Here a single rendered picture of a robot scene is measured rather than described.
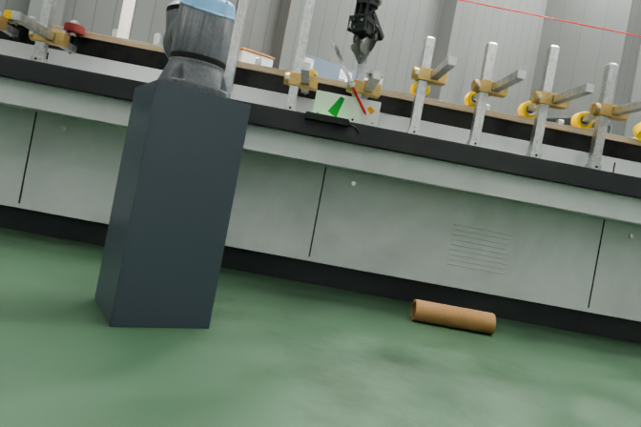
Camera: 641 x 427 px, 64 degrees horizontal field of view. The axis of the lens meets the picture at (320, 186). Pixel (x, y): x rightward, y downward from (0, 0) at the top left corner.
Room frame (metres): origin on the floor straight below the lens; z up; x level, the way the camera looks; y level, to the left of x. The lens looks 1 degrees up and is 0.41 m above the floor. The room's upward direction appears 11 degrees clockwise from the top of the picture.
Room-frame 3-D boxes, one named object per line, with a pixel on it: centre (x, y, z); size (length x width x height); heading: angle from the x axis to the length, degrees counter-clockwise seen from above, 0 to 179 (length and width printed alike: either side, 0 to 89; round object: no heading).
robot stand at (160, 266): (1.40, 0.39, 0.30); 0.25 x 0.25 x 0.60; 32
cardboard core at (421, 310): (1.93, -0.58, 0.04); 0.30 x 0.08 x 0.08; 92
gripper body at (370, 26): (1.79, -0.04, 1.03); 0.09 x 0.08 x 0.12; 145
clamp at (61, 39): (2.01, 1.15, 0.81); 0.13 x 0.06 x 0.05; 92
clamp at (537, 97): (2.08, -0.85, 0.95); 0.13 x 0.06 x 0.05; 92
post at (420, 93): (2.06, -0.32, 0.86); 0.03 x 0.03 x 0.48; 2
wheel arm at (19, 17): (1.96, 1.13, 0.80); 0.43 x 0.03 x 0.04; 2
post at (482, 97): (2.07, -0.57, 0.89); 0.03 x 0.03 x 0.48; 2
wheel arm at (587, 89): (2.06, -0.86, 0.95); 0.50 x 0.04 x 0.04; 2
